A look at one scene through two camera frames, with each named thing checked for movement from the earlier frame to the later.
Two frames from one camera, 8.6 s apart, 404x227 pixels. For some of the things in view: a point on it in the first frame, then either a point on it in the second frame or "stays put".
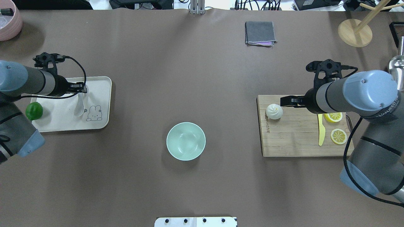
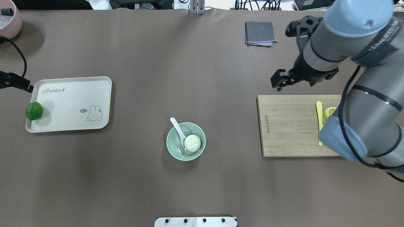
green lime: x=33 y=110 stays put
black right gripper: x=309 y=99 -> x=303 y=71
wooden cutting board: x=296 y=133 stays put
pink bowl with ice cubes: x=10 y=26 stays put
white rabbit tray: x=58 y=114 stays put
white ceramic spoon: x=79 y=109 -> x=183 y=136
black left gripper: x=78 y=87 -> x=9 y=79
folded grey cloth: x=260 y=33 stays put
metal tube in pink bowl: x=7 y=11 stays put
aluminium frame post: x=197 y=7 stays put
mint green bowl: x=186 y=141 stays put
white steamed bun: x=274 y=111 -> x=192 y=143
